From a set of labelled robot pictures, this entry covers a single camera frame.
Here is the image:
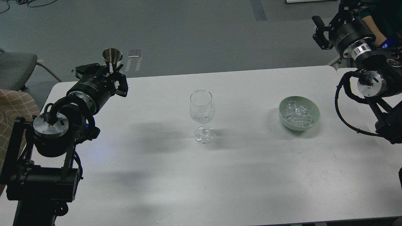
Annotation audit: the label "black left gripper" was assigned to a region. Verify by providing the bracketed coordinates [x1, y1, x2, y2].
[67, 63, 129, 114]

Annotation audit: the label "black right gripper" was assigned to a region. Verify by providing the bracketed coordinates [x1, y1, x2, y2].
[312, 9, 376, 60]

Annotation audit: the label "steel double jigger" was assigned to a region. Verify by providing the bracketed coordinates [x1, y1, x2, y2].
[102, 48, 123, 75]

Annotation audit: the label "clear ice cubes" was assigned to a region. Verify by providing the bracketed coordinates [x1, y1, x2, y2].
[280, 101, 315, 128]

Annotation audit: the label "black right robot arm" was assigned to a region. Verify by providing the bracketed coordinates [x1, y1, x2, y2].
[312, 9, 402, 144]

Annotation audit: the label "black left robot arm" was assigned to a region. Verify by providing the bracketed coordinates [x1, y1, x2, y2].
[1, 62, 129, 226]

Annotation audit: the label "clear wine glass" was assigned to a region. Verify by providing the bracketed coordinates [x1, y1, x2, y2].
[189, 90, 215, 143]

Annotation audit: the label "seated person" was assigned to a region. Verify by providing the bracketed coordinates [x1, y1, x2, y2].
[360, 0, 402, 48]

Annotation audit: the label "green bowl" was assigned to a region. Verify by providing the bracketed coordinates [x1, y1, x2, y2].
[278, 96, 321, 132]

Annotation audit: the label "grey chair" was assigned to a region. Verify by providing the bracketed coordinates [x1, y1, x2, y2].
[0, 48, 62, 91]

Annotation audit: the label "checked beige cloth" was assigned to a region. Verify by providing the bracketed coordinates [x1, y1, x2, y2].
[0, 89, 41, 189]

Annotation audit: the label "adjacent white table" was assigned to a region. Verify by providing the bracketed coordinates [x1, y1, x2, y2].
[336, 68, 402, 184]

